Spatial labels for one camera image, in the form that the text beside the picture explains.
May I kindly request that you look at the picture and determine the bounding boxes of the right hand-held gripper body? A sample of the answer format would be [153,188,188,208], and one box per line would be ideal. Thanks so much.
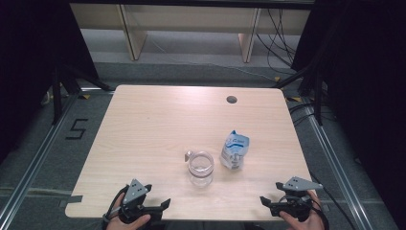
[269,176,324,223]

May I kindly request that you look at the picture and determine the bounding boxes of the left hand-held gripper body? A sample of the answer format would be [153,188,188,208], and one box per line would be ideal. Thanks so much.
[118,178,163,224]

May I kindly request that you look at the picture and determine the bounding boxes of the clear glass jug with handle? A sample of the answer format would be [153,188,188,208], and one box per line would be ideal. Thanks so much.
[184,149,215,189]

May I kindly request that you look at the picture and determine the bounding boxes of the white and blue bag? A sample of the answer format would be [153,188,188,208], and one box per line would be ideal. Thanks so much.
[219,129,251,171]

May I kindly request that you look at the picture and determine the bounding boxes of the person's left hand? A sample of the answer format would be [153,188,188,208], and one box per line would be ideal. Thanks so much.
[105,192,151,230]

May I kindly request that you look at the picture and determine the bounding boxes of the person's right hand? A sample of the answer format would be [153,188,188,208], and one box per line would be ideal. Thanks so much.
[279,190,327,230]

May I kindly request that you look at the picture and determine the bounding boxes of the black metal stand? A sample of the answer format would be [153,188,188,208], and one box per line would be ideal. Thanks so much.
[272,63,324,127]
[52,63,113,126]

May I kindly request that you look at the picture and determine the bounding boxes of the black curtain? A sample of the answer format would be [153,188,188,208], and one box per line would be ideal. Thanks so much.
[0,0,101,165]
[291,0,406,230]

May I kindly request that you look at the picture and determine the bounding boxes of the light wooden shelf unit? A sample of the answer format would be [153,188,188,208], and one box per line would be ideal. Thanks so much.
[70,3,312,63]

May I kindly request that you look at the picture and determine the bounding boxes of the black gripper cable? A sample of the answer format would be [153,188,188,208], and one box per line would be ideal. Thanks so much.
[102,184,130,226]
[310,188,330,230]

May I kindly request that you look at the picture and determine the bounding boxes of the black floor cable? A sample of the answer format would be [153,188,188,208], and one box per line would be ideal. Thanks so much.
[309,172,357,230]

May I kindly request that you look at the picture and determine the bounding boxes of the aluminium floor rail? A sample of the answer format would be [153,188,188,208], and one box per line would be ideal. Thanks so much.
[0,94,79,225]
[302,97,373,230]

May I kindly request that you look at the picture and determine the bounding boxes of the black floor cables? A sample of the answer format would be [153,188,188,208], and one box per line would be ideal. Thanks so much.
[287,101,336,127]

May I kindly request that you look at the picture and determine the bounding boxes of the bundle of black cables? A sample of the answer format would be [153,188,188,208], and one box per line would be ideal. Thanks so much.
[255,9,299,75]

